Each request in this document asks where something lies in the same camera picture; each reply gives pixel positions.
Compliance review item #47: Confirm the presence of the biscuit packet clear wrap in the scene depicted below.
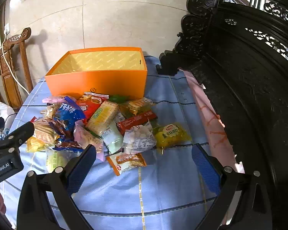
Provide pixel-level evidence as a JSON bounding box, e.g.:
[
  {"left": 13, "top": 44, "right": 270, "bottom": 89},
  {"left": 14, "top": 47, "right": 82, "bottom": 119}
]
[{"left": 33, "top": 118, "right": 59, "bottom": 144}]

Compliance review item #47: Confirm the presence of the blue snack bag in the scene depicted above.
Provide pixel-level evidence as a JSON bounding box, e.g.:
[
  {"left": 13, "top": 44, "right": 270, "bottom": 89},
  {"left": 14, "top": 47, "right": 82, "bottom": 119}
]
[{"left": 54, "top": 96, "right": 86, "bottom": 132}]

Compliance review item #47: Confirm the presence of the pink snack packet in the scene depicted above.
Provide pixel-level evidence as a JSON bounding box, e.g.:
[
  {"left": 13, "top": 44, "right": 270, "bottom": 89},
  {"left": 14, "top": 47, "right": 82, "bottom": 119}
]
[{"left": 73, "top": 120, "right": 105, "bottom": 161}]

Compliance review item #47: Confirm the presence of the red snack bag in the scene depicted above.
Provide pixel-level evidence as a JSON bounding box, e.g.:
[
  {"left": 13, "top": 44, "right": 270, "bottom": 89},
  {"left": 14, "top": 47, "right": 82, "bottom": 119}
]
[{"left": 76, "top": 92, "right": 110, "bottom": 124}]

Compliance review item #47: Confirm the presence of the cracker pack green label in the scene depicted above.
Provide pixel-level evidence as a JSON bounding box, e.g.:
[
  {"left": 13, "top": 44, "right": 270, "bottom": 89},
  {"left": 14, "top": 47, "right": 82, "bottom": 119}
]
[{"left": 86, "top": 101, "right": 118, "bottom": 136}]

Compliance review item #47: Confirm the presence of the yellow snack packet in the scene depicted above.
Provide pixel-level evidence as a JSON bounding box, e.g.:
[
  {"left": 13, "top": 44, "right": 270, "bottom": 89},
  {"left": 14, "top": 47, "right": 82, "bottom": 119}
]
[{"left": 153, "top": 123, "right": 191, "bottom": 150}]

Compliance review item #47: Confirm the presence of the orange white snack packet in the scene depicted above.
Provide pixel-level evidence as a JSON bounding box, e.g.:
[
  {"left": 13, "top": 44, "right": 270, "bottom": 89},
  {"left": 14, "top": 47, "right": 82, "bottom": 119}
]
[{"left": 106, "top": 152, "right": 147, "bottom": 176}]

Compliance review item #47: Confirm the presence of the red chocolate bar wrapper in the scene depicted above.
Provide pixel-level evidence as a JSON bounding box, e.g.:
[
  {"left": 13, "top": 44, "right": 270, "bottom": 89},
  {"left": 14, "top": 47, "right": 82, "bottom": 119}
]
[{"left": 116, "top": 110, "right": 158, "bottom": 135}]

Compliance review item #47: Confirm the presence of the green snack packet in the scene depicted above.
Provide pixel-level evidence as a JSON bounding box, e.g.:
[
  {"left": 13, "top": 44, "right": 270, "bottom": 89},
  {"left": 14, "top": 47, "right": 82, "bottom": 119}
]
[{"left": 108, "top": 94, "right": 128, "bottom": 104}]

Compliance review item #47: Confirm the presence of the clear white candy bag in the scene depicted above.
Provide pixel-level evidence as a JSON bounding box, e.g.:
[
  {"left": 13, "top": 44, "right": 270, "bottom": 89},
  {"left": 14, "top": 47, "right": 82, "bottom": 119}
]
[{"left": 122, "top": 122, "right": 156, "bottom": 154}]

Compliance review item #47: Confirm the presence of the white plastic bag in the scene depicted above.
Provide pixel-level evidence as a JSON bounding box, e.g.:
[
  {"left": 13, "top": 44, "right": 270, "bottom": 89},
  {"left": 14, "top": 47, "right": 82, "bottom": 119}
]
[{"left": 0, "top": 102, "right": 17, "bottom": 140}]

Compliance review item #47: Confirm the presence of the brown wooden chair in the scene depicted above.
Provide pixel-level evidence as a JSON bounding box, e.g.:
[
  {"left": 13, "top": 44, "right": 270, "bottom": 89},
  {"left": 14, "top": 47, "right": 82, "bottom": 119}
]
[{"left": 0, "top": 27, "right": 33, "bottom": 110}]

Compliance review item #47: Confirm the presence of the pink patterned cloth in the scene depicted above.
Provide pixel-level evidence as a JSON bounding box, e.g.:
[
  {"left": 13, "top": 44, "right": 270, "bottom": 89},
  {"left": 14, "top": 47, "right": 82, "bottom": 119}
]
[{"left": 184, "top": 71, "right": 244, "bottom": 173}]

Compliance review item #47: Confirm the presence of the blue tablecloth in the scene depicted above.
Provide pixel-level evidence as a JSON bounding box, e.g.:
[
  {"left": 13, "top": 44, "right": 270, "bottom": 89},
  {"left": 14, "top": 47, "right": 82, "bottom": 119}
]
[{"left": 0, "top": 55, "right": 231, "bottom": 230}]

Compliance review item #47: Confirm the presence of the orange cardboard box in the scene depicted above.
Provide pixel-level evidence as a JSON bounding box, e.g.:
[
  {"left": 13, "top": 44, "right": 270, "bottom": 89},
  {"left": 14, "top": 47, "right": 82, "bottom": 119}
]
[{"left": 45, "top": 47, "right": 148, "bottom": 99}]

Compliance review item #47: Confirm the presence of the dark carved wooden furniture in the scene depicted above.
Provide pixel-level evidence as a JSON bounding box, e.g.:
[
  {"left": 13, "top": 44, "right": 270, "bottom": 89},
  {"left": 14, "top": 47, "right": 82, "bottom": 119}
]
[{"left": 156, "top": 0, "right": 288, "bottom": 229}]

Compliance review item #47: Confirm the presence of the white cable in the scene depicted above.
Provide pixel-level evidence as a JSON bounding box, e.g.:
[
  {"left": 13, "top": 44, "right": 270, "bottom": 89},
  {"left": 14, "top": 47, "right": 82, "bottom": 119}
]
[{"left": 1, "top": 30, "right": 31, "bottom": 95}]

